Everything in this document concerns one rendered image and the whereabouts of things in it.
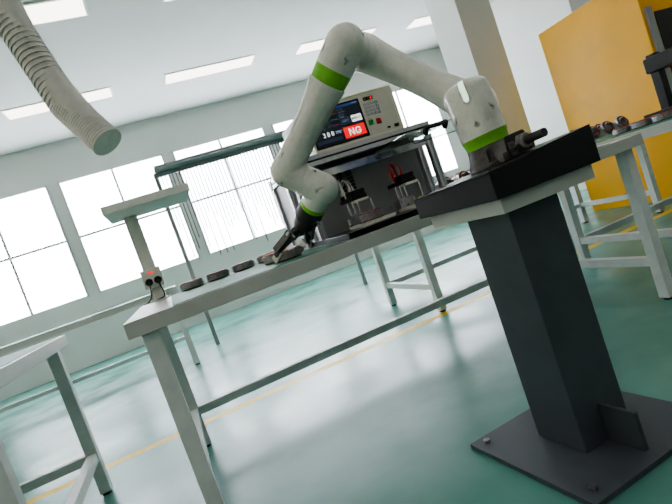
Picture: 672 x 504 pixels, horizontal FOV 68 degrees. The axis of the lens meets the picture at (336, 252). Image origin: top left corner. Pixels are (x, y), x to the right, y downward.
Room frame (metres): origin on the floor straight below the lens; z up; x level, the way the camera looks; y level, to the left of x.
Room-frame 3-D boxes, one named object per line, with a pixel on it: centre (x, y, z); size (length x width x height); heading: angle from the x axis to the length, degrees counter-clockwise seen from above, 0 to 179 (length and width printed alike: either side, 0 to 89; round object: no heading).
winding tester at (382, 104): (2.38, -0.21, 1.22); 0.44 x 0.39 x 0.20; 108
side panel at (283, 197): (2.34, 0.14, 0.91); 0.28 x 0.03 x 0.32; 18
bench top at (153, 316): (2.30, -0.22, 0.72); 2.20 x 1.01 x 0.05; 108
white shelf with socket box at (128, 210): (2.33, 0.75, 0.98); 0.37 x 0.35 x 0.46; 108
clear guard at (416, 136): (2.14, -0.49, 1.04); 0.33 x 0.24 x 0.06; 18
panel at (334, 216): (2.31, -0.22, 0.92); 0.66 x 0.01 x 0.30; 108
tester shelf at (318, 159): (2.37, -0.19, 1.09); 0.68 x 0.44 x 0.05; 108
